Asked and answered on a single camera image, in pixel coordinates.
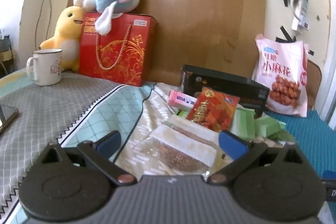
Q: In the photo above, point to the dark metal rack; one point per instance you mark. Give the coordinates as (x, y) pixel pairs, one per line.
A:
(5, 50)

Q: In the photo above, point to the pale green snack packet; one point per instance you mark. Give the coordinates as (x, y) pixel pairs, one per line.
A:
(270, 127)
(242, 124)

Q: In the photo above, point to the blue textured mat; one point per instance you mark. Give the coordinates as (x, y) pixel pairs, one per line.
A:
(309, 140)

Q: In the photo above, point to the red snack packet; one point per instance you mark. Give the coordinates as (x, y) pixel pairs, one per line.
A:
(212, 108)

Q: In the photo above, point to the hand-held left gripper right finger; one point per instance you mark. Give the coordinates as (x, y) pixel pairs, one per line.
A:
(232, 144)

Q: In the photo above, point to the yellow plush duck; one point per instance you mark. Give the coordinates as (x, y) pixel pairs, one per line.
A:
(69, 37)

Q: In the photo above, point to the black smartphone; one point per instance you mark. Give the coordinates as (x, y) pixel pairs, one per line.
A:
(6, 116)

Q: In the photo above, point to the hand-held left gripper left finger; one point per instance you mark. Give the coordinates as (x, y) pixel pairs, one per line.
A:
(110, 144)

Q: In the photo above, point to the red biscuit gift bag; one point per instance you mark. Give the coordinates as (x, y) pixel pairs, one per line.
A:
(126, 56)

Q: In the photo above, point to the wooden headboard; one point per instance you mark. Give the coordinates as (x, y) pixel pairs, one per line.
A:
(197, 16)

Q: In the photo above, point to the white enamel mug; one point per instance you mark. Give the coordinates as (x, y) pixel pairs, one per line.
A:
(47, 69)

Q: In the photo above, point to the small pink snack packet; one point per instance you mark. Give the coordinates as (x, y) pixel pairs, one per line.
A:
(181, 99)

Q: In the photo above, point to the large pink snack bag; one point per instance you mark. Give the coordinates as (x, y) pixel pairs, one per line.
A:
(281, 66)

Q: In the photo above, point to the black cardboard box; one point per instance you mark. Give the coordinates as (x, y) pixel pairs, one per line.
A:
(223, 82)

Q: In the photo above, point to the white socket adapter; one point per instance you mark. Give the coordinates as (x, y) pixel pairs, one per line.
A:
(302, 16)

